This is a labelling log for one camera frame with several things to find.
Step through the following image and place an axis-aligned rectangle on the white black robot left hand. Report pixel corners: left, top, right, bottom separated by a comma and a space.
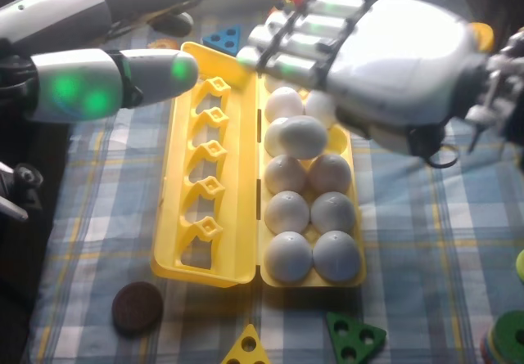
0, 0, 233, 123

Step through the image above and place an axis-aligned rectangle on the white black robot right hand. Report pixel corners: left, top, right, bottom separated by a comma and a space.
236, 0, 483, 160

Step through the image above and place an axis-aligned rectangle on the yellow plastic egg carton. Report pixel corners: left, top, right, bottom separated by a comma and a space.
150, 41, 367, 290

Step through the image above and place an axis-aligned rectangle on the toy cupcake with fruit topping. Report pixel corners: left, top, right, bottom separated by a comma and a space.
468, 21, 495, 52

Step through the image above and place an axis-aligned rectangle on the small brown toy biscuit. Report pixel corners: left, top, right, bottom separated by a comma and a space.
146, 38, 182, 51

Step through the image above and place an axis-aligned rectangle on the blue triangle block with holes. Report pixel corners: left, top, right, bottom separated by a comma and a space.
201, 24, 243, 52

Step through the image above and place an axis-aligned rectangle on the chocolate sandwich cookie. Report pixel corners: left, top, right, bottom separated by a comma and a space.
111, 281, 165, 335

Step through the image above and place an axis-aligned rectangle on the green triangle block with holes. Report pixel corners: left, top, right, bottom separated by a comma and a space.
326, 311, 388, 364

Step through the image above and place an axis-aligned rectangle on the yellow triangle block with holes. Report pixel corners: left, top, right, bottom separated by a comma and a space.
220, 323, 272, 364

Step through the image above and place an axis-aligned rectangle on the rainbow ring stacker toy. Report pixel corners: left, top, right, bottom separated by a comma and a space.
478, 310, 524, 364

